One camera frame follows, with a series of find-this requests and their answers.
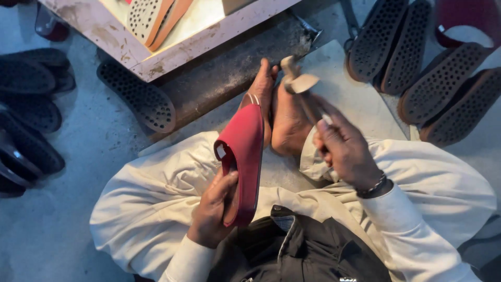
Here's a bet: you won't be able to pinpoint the person's right hand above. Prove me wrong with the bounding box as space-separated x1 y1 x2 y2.
312 107 387 192

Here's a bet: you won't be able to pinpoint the person's left hand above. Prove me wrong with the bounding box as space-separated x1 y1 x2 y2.
187 170 239 250

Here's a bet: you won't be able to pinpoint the wooden handled hammer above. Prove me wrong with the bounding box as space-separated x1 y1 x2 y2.
280 55 340 183

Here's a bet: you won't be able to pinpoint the red slip-on shoe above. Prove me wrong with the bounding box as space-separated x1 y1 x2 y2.
213 93 266 228

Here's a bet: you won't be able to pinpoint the person's right foot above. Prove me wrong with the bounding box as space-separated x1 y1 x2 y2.
271 83 314 157

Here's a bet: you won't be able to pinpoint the person's foot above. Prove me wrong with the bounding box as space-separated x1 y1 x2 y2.
271 83 314 157
241 58 279 148

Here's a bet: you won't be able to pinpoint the grey work board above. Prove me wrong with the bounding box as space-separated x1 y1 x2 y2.
187 39 410 189

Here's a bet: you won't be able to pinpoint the person's left foot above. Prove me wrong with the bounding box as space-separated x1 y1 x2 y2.
241 58 279 148

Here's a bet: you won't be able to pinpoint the black vest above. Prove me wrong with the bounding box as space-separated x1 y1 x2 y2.
207 204 393 282

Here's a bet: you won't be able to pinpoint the black dotted shoe sole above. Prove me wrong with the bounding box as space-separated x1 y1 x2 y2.
345 0 411 83
419 67 501 148
397 42 494 125
374 0 432 96
96 61 177 134

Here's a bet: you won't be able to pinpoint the metal pincers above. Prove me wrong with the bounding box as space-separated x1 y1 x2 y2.
288 10 324 44

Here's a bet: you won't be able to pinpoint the dark stone slab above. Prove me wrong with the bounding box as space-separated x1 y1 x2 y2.
150 10 324 142

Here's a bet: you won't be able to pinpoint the metal pliers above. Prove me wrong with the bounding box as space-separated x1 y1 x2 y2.
340 0 361 52

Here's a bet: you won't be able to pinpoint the cream trousers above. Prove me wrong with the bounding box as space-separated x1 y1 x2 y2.
89 126 498 282

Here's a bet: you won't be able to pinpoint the dark red shoe upper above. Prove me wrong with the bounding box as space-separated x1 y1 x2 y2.
434 0 501 50

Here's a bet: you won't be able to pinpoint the dark red shoe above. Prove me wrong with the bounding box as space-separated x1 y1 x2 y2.
34 2 70 43
434 0 501 50

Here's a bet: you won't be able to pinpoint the tan smooth insole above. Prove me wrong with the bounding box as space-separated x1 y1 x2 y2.
148 0 195 52

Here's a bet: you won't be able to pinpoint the worn white low table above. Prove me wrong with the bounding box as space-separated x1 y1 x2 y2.
37 0 303 83

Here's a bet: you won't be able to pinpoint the tan dotted shoe sole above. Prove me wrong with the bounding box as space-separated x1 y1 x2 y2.
126 0 175 48

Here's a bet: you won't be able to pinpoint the pile of black shoes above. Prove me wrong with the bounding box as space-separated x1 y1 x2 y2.
0 48 77 199

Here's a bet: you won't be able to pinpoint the dark beaded bracelet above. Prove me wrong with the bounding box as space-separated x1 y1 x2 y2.
354 171 394 199

